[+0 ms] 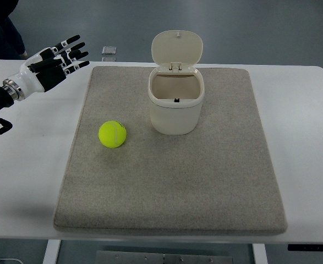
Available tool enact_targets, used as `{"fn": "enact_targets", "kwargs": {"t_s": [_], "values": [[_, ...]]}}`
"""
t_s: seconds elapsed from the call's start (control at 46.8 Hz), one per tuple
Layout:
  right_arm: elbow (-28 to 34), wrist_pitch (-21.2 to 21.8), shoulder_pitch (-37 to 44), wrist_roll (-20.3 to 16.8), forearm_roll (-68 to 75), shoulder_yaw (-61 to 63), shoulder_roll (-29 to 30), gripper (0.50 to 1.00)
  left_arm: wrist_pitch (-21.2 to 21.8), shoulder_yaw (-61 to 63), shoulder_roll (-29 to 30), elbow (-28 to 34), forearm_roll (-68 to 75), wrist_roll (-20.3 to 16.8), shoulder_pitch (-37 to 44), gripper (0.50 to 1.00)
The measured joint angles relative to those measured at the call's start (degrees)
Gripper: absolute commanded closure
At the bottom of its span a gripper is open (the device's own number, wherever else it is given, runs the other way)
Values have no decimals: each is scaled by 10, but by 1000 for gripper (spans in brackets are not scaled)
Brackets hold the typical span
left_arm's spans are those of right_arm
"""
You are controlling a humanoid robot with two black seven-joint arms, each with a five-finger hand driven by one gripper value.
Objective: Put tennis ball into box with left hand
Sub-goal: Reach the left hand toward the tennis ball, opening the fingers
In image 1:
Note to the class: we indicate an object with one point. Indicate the cream lidded plastic bin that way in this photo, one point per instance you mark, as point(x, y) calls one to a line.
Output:
point(176, 88)

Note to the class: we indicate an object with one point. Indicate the grey fabric mat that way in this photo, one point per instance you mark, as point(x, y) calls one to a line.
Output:
point(217, 179)

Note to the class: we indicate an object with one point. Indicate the clear floor socket cover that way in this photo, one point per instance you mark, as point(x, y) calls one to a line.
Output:
point(109, 53)

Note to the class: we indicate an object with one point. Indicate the white table leg left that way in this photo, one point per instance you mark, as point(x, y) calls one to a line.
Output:
point(52, 251)

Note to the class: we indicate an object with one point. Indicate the yellow tennis ball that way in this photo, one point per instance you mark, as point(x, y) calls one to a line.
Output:
point(112, 134)

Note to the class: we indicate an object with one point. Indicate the white table leg right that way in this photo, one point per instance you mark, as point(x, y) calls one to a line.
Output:
point(259, 252)

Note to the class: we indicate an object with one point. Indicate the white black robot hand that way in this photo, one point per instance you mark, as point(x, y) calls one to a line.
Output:
point(46, 69)

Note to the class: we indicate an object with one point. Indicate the black table control panel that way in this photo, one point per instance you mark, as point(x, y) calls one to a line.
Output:
point(305, 247)

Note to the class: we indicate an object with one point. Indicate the white table leg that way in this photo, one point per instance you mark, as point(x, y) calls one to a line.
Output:
point(259, 252)
point(52, 251)

